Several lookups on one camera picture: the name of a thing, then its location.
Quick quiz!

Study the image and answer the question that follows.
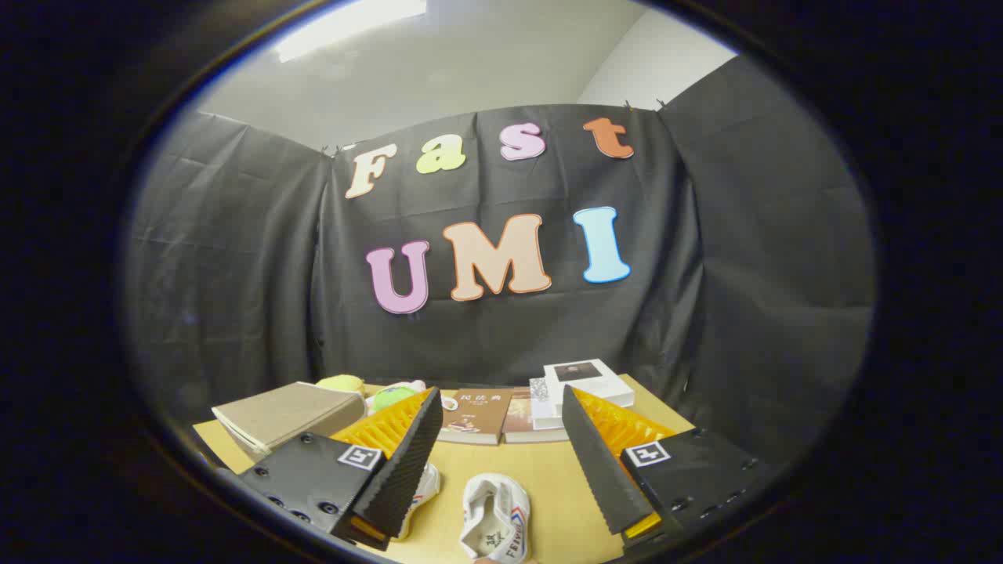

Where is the beige fabric storage box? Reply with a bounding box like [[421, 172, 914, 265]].
[[212, 381, 368, 461]]

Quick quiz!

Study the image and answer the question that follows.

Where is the brown illustrated book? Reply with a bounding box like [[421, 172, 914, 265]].
[[437, 388, 514, 446]]

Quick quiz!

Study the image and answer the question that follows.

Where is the white patterned book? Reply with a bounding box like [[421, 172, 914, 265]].
[[529, 378, 565, 432]]

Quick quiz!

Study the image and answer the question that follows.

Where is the green and pink plush toy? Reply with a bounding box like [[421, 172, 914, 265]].
[[365, 380, 428, 414]]

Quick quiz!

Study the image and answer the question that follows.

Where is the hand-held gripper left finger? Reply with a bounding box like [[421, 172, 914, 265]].
[[235, 385, 444, 551]]

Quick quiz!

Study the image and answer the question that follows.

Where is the ceiling light panel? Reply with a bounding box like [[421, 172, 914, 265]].
[[274, 0, 428, 63]]

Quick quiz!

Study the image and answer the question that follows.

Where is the white book with dark photo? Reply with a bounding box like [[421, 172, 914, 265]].
[[543, 359, 635, 412]]

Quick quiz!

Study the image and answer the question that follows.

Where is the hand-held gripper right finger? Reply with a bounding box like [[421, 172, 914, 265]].
[[561, 384, 773, 549]]

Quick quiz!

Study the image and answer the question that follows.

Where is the white canvas shoe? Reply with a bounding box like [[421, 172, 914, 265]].
[[396, 462, 442, 541], [459, 473, 531, 563]]

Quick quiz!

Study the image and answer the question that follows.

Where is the black backdrop cloth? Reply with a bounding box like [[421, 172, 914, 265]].
[[125, 55, 877, 463]]

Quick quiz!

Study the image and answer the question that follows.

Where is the brown photo cover book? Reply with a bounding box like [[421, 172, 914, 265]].
[[504, 388, 569, 444]]

